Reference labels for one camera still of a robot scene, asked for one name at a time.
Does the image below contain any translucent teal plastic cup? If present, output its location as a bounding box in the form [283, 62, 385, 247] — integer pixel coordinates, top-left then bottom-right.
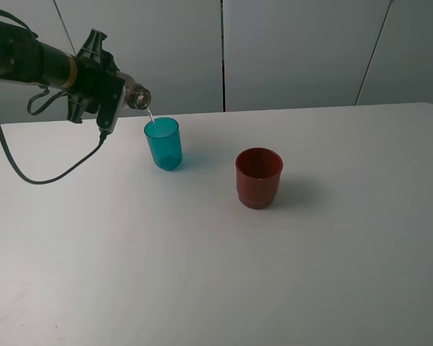
[144, 117, 183, 171]

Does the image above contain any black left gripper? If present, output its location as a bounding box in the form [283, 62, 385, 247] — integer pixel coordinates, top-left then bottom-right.
[66, 29, 119, 124]

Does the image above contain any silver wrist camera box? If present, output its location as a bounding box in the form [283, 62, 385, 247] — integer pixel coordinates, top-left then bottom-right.
[97, 84, 126, 134]

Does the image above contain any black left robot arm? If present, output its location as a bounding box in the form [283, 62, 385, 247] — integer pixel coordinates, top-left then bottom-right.
[0, 21, 125, 132]

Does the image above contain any red plastic cup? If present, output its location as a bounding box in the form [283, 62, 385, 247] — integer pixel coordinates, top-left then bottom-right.
[235, 148, 284, 210]

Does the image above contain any black camera cable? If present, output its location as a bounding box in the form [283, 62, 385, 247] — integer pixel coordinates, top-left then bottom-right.
[0, 93, 109, 185]

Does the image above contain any clear smoky plastic bottle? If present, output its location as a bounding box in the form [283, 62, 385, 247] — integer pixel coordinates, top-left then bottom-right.
[117, 71, 152, 110]

